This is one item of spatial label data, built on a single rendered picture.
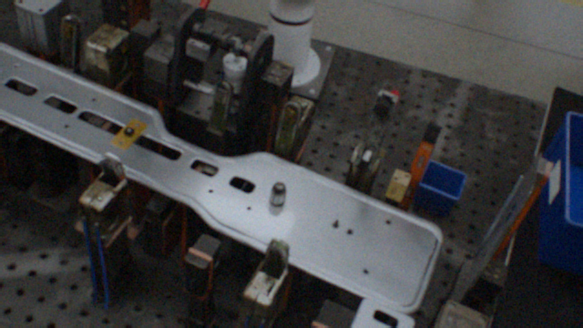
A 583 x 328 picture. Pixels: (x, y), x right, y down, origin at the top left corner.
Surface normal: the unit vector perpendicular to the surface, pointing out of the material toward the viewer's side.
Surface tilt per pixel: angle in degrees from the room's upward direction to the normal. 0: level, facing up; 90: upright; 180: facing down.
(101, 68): 90
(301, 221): 0
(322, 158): 0
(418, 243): 0
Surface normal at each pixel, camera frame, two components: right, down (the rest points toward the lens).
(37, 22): -0.41, 0.64
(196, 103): 0.13, -0.66
